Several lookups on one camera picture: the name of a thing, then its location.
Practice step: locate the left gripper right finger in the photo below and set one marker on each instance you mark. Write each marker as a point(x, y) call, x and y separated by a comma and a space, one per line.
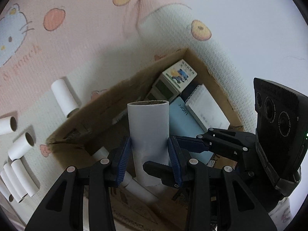
point(216, 196)

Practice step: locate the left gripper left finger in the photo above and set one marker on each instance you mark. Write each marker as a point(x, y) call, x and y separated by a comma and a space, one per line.
point(62, 206)

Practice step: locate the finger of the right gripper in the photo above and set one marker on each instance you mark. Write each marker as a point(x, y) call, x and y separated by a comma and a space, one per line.
point(163, 172)
point(191, 144)

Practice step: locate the white cardboard tube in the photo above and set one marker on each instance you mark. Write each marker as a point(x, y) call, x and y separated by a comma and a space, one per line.
point(9, 186)
point(8, 125)
point(64, 97)
point(21, 146)
point(25, 179)
point(149, 132)
point(14, 180)

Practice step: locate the light blue notebook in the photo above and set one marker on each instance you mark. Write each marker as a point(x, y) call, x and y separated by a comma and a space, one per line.
point(181, 122)

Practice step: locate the white tube in box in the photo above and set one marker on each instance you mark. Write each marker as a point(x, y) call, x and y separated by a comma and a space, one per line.
point(129, 183)

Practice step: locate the brown cardboard box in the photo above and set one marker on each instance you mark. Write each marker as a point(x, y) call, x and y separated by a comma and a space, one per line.
point(125, 76)

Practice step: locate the white spiral notebook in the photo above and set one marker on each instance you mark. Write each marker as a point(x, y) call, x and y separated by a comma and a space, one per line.
point(205, 110)

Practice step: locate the green white small carton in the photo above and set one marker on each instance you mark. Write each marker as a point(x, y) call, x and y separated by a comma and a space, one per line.
point(172, 82)

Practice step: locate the pink hello kitty mat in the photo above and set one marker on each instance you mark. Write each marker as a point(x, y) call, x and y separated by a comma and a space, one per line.
point(46, 40)

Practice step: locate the black tracking camera box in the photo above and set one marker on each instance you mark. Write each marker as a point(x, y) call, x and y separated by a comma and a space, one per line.
point(281, 125)

